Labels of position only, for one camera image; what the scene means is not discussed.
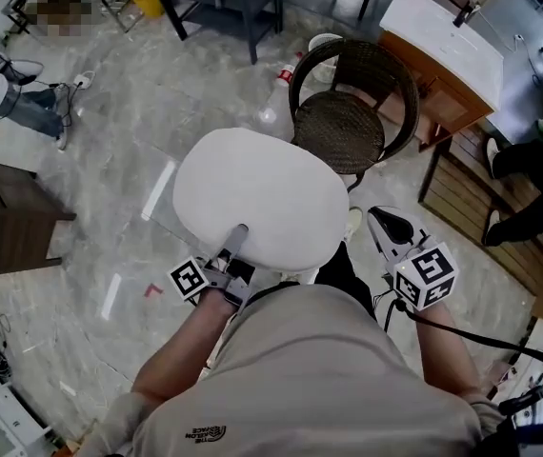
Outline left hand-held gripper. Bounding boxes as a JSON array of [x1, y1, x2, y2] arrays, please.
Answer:
[[166, 224, 254, 310]]

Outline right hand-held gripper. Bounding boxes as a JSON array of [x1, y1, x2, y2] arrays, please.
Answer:
[[367, 206, 458, 311]]

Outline white round cushion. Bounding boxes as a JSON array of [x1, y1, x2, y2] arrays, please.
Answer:
[[171, 127, 351, 273]]

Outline dark wicker chair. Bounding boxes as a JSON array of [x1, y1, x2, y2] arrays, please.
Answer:
[[288, 39, 421, 195]]

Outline person's right forearm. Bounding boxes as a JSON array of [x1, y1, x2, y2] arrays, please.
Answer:
[[411, 301, 483, 403]]

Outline person's left forearm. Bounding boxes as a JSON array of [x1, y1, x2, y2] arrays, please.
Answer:
[[131, 287, 250, 405]]

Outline person's white shoe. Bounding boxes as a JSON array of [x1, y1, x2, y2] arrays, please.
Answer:
[[344, 206, 365, 243]]

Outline person's black trousers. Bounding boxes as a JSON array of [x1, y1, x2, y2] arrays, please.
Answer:
[[312, 242, 378, 321]]

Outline wooden slat platform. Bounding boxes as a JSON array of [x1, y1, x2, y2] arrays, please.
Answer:
[[417, 125, 543, 295]]

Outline white floor tape strip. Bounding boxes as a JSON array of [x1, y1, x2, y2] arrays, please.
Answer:
[[100, 272, 124, 322]]

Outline clear red-capped spray bottle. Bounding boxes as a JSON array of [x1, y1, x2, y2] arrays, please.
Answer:
[[253, 61, 302, 130]]

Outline person's beige shirt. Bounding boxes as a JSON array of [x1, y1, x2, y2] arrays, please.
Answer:
[[78, 282, 507, 457]]

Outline orange wooden vanity cabinet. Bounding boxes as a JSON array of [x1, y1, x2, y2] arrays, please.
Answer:
[[377, 0, 505, 153]]

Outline white slotted basket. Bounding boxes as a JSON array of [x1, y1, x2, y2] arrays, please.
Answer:
[[306, 32, 345, 84]]

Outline dark brown vanity cabinet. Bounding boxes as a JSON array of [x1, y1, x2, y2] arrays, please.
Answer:
[[0, 156, 78, 279]]

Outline grey metal table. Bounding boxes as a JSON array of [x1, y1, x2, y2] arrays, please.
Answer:
[[139, 0, 286, 65]]

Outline yellow bin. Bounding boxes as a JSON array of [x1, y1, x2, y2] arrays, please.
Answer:
[[131, 0, 166, 18]]

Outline white shelf unit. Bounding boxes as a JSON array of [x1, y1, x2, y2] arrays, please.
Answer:
[[0, 378, 53, 457]]

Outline black cable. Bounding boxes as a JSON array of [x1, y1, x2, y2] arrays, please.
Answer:
[[384, 296, 543, 402]]

